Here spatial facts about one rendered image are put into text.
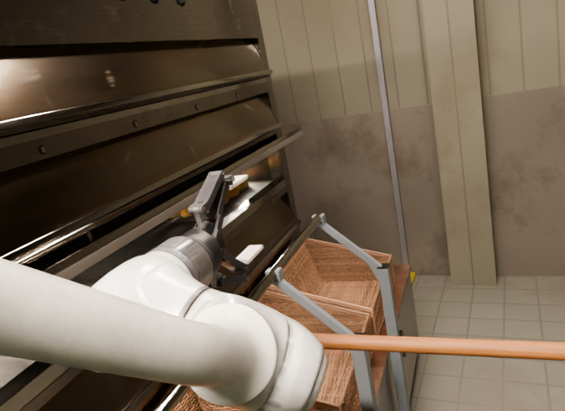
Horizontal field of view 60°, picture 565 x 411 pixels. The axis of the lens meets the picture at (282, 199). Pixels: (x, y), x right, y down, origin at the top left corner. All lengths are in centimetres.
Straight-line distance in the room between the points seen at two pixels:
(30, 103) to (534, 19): 297
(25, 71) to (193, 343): 100
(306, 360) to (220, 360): 12
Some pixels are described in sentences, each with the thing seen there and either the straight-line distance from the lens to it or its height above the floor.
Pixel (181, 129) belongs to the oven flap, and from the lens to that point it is 179.
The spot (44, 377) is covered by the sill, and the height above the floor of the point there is 117.
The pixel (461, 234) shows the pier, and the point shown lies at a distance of 365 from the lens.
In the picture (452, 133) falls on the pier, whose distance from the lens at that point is 345.
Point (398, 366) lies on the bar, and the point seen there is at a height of 53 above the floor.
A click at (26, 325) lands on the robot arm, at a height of 160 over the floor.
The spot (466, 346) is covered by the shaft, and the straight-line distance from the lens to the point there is 96.
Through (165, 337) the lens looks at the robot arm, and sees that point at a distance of 41.
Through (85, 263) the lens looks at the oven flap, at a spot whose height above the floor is 141.
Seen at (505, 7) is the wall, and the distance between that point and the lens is 355.
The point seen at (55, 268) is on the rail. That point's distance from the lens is 110.
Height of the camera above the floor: 173
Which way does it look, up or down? 15 degrees down
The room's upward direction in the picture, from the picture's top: 11 degrees counter-clockwise
